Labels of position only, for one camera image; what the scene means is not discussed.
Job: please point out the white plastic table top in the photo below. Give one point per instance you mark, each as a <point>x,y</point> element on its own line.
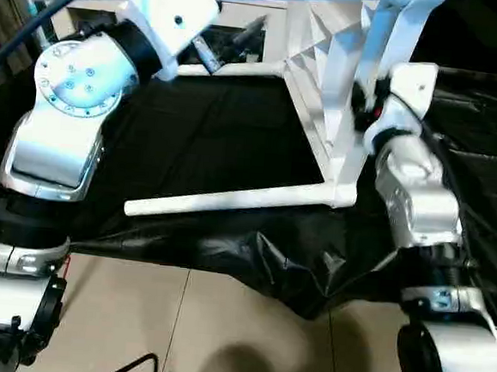
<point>339,72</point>

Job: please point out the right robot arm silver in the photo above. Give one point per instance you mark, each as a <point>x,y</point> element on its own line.
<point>420,195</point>

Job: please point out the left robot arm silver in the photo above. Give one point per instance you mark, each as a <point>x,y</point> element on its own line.
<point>53,149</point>

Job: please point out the white cabinet with glass doors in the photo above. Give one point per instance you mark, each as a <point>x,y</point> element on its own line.
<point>275,33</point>

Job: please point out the black work mat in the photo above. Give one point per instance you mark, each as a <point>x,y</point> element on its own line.
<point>192,138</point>

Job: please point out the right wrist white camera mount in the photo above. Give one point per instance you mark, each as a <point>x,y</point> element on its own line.
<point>411,87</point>

